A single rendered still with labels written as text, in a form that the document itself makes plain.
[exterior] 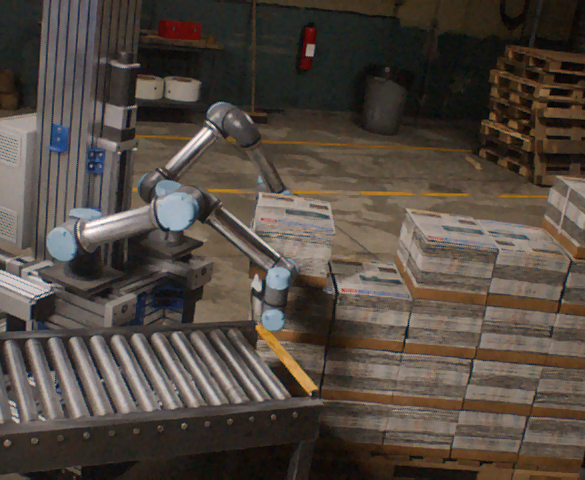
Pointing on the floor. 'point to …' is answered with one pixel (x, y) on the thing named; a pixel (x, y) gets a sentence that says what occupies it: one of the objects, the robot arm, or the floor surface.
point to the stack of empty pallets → (545, 69)
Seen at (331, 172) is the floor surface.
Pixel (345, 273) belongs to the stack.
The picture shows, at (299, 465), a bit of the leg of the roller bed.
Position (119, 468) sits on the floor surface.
